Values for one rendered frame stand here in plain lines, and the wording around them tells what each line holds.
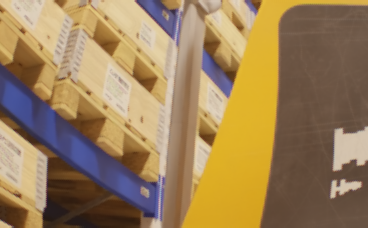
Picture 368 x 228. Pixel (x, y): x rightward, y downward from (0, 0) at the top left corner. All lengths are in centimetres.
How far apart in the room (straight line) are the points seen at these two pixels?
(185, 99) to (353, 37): 57
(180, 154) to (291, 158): 51
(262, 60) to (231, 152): 11
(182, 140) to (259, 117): 48
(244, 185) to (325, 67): 17
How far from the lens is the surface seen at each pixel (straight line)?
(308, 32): 74
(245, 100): 72
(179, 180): 115
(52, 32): 206
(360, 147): 66
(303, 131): 68
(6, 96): 186
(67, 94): 213
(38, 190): 187
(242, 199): 68
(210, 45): 363
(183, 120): 119
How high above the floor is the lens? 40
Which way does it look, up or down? 23 degrees up
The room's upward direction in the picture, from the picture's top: 5 degrees clockwise
